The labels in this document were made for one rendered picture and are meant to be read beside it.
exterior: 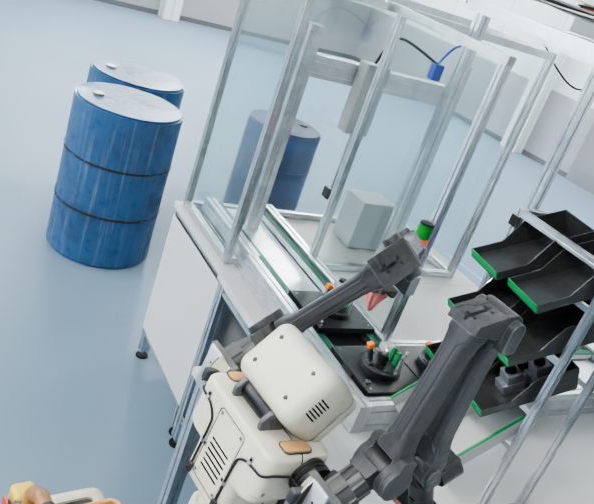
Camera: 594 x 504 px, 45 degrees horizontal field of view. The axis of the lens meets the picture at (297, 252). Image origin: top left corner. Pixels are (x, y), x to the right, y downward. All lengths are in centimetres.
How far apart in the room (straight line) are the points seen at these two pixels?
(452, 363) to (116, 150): 299
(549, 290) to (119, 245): 295
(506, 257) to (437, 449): 64
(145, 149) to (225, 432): 276
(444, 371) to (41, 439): 211
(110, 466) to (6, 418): 48
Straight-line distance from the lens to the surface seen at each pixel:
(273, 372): 149
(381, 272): 155
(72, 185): 427
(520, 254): 200
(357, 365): 234
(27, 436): 319
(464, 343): 137
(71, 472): 307
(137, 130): 405
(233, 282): 278
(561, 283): 192
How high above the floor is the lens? 214
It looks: 23 degrees down
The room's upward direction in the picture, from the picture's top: 20 degrees clockwise
